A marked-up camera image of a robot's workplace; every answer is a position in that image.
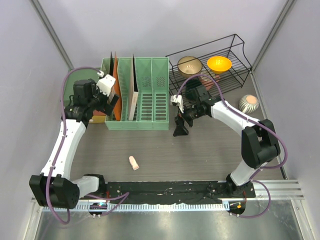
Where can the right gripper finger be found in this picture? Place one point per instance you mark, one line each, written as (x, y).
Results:
(178, 119)
(180, 129)

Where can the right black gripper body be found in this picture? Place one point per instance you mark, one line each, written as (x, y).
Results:
(192, 113)

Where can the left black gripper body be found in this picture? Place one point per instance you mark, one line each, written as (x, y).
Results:
(101, 104)

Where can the orange folder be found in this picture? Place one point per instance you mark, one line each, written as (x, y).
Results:
(113, 71)

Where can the white folder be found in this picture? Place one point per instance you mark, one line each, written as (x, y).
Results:
(133, 91)

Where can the drawer box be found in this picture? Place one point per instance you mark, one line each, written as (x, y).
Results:
(72, 80)

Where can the green file organizer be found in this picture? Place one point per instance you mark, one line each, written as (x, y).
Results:
(152, 84)

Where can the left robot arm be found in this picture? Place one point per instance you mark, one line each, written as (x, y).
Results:
(53, 183)

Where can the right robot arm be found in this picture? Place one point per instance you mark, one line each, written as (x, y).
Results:
(259, 146)

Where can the pink mug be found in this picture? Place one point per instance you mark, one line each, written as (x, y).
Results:
(207, 82)

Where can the brown glass bowl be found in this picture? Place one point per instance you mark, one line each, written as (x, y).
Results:
(189, 66)

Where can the pink eraser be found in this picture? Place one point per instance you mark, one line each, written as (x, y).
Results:
(133, 163)

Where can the orange bowl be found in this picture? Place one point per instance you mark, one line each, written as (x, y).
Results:
(219, 64)

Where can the striped ceramic mug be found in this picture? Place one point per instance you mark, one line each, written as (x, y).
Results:
(248, 104)

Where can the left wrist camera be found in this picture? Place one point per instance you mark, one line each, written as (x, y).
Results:
(105, 83)

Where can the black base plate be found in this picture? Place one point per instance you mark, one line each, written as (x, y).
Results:
(178, 192)

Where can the black wire rack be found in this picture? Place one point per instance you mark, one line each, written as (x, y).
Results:
(231, 46)

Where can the white cable tray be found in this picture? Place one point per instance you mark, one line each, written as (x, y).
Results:
(182, 207)

